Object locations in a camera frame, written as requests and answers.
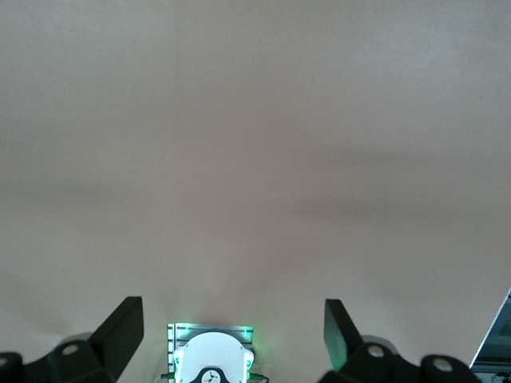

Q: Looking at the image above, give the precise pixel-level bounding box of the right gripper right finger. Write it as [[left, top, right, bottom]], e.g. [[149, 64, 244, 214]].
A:
[[319, 298, 480, 383]]

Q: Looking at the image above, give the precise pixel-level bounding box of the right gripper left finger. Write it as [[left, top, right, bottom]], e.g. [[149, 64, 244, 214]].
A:
[[0, 295, 144, 383]]

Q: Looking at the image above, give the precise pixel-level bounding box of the aluminium frame profile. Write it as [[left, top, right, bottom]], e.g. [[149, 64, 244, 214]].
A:
[[469, 285, 511, 383]]

